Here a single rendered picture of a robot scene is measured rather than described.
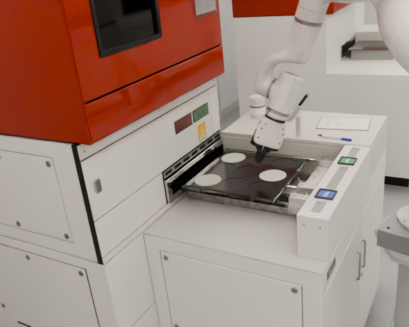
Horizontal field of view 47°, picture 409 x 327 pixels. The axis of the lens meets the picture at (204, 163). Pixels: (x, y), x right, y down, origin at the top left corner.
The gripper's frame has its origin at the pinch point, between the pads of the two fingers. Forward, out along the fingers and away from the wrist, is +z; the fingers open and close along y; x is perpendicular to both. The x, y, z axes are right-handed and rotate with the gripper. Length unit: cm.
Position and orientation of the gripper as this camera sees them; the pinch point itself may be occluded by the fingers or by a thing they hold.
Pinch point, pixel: (259, 157)
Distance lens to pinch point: 173.1
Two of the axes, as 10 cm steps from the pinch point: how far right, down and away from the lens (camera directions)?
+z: -3.3, 8.9, 3.3
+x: -1.2, -3.9, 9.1
